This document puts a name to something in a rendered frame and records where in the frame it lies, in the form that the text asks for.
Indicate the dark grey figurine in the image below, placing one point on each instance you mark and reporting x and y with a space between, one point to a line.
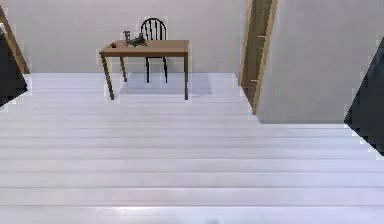
136 40

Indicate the brown wooden table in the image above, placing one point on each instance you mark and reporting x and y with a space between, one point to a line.
150 48

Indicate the black spindle-back chair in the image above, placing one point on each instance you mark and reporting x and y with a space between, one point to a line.
153 28

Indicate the brown wooden door frame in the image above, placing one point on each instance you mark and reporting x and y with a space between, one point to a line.
13 43

